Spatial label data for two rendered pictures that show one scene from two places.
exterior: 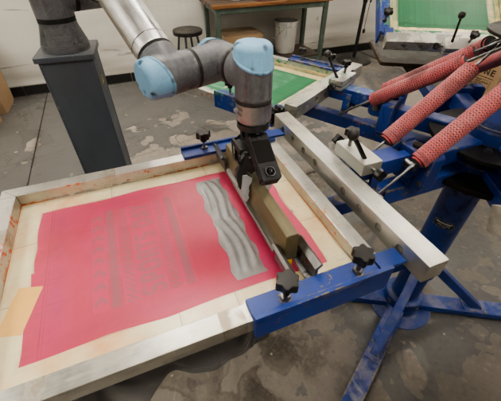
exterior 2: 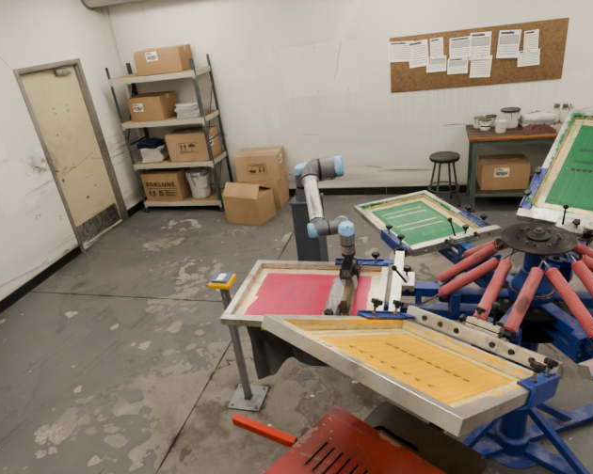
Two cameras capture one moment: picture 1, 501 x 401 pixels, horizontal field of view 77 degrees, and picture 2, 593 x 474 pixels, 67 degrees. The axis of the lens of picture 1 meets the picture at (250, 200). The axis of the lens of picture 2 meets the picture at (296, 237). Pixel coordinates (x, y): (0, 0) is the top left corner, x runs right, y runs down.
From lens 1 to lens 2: 1.69 m
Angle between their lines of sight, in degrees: 36
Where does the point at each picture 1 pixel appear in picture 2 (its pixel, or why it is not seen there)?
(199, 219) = (324, 292)
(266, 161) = (345, 269)
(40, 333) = (252, 308)
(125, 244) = (291, 292)
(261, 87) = (345, 240)
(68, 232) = (274, 282)
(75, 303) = (265, 304)
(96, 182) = (293, 265)
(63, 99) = (296, 222)
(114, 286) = (280, 304)
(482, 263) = not seen: outside the picture
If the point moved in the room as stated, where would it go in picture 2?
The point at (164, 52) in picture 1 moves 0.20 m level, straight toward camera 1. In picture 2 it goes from (317, 222) to (302, 240)
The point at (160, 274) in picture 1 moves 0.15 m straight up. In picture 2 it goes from (296, 305) to (293, 280)
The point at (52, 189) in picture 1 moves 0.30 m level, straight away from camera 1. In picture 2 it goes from (275, 263) to (275, 241)
